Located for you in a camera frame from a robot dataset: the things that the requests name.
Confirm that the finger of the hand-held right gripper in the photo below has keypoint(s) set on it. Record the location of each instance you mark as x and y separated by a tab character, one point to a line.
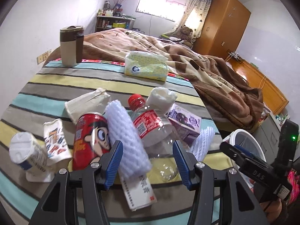
230	151
245	151

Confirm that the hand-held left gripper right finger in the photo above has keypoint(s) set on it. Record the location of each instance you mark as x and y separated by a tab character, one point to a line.
182	165

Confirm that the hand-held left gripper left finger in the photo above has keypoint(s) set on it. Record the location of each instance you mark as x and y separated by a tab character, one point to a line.
114	165

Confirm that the white trash bin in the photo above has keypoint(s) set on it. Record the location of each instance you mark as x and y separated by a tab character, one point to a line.
246	134

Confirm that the red cartoon can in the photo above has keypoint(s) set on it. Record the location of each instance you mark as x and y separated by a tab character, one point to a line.
89	140

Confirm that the large white foam net sleeve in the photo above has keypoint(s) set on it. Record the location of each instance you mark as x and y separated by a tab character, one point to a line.
126	131

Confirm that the clear plastic bottle red cap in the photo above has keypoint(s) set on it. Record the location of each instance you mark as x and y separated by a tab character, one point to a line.
150	124

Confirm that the person's right hand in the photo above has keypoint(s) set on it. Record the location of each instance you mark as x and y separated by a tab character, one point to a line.
269	208

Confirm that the small white foam net sleeve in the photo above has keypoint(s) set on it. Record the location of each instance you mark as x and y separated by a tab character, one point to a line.
204	140

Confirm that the pink cloth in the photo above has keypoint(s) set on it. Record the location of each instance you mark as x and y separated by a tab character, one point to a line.
294	182

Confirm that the grey drawer cabinet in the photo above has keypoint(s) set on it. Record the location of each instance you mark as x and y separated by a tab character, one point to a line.
269	133

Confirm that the white packet with red print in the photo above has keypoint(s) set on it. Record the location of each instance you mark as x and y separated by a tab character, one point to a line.
138	192

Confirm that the purple drink carton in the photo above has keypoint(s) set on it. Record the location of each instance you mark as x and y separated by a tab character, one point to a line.
185	124

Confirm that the crushed printed paper cup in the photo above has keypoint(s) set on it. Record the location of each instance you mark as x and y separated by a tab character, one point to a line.
56	140

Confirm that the crumpled beige paper bag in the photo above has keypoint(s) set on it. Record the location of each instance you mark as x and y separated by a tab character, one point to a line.
86	103

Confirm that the white rolled towel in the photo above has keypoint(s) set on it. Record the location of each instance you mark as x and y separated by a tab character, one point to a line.
161	98

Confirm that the wooden desk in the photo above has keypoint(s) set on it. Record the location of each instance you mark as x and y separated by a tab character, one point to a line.
257	82

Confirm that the brown patterned blanket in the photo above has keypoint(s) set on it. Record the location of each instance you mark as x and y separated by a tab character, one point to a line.
211	75

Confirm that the white blue paper cup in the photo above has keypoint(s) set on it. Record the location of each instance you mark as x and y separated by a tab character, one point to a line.
23	150

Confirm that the striped tablecloth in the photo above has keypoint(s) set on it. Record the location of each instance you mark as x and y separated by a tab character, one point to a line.
70	79

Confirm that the yellow green tissue pack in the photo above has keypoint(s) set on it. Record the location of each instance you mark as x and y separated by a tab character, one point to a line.
145	66

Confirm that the brown beige thermos mug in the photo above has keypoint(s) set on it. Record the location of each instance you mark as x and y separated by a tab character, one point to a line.
68	49

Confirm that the brown teddy bear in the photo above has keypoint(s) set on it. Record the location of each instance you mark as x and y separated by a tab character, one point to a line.
185	32

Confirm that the wooden wardrobe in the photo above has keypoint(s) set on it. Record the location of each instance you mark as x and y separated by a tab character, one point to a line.
220	23

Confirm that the shelf unit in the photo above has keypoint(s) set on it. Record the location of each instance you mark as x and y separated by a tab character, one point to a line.
100	24

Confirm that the patterned curtain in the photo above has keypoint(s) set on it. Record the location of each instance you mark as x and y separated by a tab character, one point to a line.
194	9

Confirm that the clutter of bottles on shelf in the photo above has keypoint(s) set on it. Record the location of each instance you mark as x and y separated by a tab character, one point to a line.
109	10

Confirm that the window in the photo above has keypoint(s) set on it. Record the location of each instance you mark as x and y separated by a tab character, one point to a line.
159	4

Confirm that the wall socket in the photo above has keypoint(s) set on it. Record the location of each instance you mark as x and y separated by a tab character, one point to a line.
43	58

